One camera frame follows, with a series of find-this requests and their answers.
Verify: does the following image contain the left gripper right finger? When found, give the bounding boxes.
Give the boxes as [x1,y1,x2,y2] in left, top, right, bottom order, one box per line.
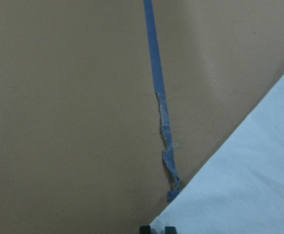
[164,226,176,234]

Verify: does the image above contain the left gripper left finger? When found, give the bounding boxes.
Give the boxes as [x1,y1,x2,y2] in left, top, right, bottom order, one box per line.
[139,225,151,234]

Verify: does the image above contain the light blue t-shirt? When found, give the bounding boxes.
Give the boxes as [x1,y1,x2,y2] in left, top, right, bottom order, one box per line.
[151,74,284,234]

